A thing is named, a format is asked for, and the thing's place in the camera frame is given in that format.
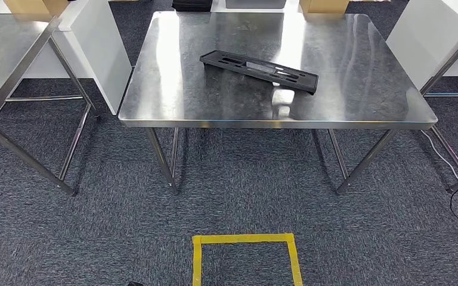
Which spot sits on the stainless steel workbench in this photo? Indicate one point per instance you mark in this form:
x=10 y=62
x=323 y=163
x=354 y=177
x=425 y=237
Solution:
x=371 y=79
x=446 y=65
x=0 y=51

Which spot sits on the dark grey pad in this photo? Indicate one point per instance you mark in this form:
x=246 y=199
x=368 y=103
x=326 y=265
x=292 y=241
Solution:
x=254 y=3

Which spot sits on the black carry case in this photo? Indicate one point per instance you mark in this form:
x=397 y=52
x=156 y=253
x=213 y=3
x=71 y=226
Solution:
x=191 y=4

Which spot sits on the long black plastic part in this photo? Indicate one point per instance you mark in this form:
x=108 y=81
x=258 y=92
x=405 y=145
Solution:
x=308 y=81

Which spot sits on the yellow floor tape square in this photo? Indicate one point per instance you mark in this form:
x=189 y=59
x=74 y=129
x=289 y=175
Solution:
x=244 y=238

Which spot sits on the cardboard box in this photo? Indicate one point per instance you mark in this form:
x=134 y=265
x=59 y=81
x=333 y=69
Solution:
x=323 y=6
x=27 y=6

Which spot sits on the black robot foot tip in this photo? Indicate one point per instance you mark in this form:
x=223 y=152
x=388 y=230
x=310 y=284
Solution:
x=135 y=284

